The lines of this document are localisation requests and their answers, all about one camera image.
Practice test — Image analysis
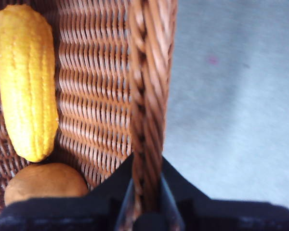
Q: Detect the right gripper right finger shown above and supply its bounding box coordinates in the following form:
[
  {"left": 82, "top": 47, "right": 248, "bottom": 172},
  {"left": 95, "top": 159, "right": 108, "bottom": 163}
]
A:
[{"left": 160, "top": 156, "right": 289, "bottom": 231}]

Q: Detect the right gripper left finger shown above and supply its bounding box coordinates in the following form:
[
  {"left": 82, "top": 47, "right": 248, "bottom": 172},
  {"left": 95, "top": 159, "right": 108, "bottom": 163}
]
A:
[{"left": 0, "top": 153, "right": 135, "bottom": 231}]

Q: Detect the brown potato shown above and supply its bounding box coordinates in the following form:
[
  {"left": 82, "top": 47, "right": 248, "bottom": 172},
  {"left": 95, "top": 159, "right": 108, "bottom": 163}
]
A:
[{"left": 4, "top": 163, "right": 90, "bottom": 206}]

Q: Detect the brown wicker basket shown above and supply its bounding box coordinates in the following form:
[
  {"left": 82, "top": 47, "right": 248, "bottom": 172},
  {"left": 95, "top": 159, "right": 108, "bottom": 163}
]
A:
[{"left": 0, "top": 0, "right": 179, "bottom": 228}]

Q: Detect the yellow corn cob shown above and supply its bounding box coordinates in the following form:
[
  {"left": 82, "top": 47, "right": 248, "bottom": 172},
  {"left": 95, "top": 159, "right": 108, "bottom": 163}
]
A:
[{"left": 0, "top": 4, "right": 59, "bottom": 163}]

